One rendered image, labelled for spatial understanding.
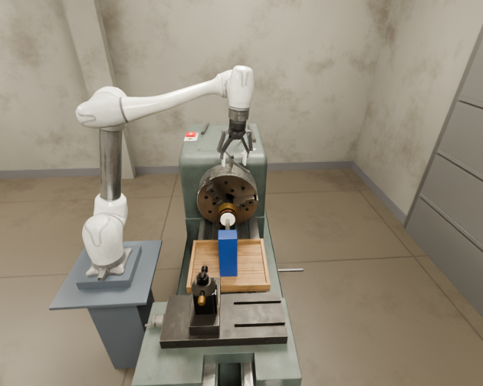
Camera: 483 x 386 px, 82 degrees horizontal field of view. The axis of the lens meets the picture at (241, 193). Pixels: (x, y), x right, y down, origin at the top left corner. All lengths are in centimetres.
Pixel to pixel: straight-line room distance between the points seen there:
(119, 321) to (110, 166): 84
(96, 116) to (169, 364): 92
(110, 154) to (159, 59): 239
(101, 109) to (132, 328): 118
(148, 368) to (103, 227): 66
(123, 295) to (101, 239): 29
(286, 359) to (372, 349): 130
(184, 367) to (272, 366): 28
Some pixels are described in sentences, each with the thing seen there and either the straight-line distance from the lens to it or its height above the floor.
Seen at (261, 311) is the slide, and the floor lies 97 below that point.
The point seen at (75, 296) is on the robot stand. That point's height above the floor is 75.
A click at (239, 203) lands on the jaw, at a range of 137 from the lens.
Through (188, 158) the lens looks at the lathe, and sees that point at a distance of 153.
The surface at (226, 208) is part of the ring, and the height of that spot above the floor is 112.
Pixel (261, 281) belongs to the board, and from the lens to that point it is 130.
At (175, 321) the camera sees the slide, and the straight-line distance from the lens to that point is 111.
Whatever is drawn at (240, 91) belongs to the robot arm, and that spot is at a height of 163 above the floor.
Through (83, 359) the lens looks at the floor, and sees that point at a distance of 234.
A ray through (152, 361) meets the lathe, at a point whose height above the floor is 93.
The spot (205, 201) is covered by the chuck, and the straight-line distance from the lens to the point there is 144.
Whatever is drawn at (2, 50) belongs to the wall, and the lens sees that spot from 435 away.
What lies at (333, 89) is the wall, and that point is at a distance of 398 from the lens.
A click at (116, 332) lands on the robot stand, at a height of 39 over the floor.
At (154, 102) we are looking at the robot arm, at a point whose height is 160.
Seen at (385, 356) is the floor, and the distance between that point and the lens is 232.
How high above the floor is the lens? 187
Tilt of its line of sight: 32 degrees down
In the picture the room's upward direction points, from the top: straight up
